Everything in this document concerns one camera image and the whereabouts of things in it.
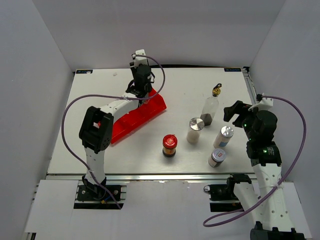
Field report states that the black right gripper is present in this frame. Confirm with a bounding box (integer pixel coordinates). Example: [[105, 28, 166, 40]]
[[223, 100, 259, 141]]

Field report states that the dark liquid glass bottle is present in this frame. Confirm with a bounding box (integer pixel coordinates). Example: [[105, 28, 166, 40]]
[[200, 83, 222, 127]]

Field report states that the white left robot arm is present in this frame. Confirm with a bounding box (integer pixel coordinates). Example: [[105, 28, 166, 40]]
[[79, 64, 154, 200]]

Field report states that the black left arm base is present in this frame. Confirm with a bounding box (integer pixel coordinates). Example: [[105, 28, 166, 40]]
[[76, 185, 127, 203]]

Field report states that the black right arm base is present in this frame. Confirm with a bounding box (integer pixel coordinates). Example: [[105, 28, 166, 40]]
[[203, 184, 238, 202]]

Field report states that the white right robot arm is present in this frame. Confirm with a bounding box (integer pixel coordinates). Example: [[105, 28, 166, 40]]
[[223, 100, 305, 240]]

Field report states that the silver lid blue label jar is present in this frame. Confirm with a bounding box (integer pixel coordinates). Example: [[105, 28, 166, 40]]
[[213, 126, 234, 148]]

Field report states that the red plastic organizer tray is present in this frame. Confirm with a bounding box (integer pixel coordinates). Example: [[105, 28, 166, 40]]
[[111, 89, 167, 144]]

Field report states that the silver lid white powder jar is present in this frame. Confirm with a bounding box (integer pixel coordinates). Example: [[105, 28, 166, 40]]
[[186, 117, 205, 144]]

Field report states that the blue table corner label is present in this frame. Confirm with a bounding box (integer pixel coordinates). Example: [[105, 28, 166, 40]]
[[224, 67, 242, 73]]

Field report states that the white lid brown spice jar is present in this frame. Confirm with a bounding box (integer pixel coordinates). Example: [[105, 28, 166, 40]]
[[208, 148, 227, 168]]

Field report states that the blue left table label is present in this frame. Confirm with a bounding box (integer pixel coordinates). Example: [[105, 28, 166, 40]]
[[75, 69, 93, 75]]

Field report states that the red lid dark sauce jar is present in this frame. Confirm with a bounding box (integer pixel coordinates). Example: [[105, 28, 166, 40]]
[[162, 134, 178, 158]]

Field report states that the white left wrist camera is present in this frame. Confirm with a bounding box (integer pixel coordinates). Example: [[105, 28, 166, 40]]
[[129, 49, 149, 68]]

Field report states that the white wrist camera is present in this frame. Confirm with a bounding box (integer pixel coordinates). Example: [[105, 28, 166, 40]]
[[129, 49, 149, 68], [248, 94, 274, 112]]

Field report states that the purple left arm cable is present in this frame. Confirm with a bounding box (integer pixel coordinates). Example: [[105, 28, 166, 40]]
[[61, 54, 166, 210]]

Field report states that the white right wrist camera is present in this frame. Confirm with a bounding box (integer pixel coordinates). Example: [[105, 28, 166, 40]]
[[248, 94, 274, 112]]

